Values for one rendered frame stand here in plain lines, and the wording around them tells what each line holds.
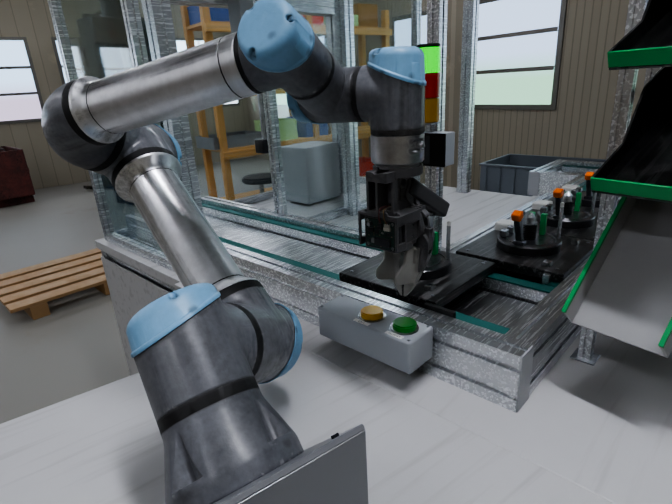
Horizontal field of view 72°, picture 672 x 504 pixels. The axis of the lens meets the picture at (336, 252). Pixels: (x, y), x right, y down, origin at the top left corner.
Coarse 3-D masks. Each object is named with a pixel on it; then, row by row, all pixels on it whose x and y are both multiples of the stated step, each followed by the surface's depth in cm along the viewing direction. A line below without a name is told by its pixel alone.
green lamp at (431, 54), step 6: (420, 48) 94; (426, 48) 93; (432, 48) 93; (438, 48) 94; (426, 54) 94; (432, 54) 93; (438, 54) 94; (426, 60) 94; (432, 60) 94; (438, 60) 94; (426, 66) 94; (432, 66) 94; (438, 66) 95; (426, 72) 95; (432, 72) 95
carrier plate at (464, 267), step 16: (464, 256) 103; (352, 272) 98; (368, 272) 98; (464, 272) 95; (480, 272) 94; (368, 288) 94; (384, 288) 91; (416, 288) 89; (448, 288) 88; (464, 288) 90; (416, 304) 86
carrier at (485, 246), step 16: (560, 208) 102; (496, 224) 119; (512, 224) 117; (528, 224) 104; (544, 224) 107; (560, 224) 103; (480, 240) 113; (496, 240) 112; (512, 240) 105; (528, 240) 105; (544, 240) 104; (560, 240) 104; (480, 256) 103; (496, 256) 102; (512, 256) 102; (528, 256) 101; (544, 256) 100; (560, 256) 100; (576, 256) 100; (528, 272) 96; (544, 272) 94; (560, 272) 92
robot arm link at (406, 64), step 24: (384, 48) 58; (408, 48) 58; (360, 72) 61; (384, 72) 58; (408, 72) 58; (360, 96) 61; (384, 96) 60; (408, 96) 59; (384, 120) 61; (408, 120) 60
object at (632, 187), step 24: (648, 96) 67; (648, 120) 69; (624, 144) 66; (648, 144) 67; (600, 168) 64; (624, 168) 65; (648, 168) 63; (600, 192) 64; (624, 192) 61; (648, 192) 59
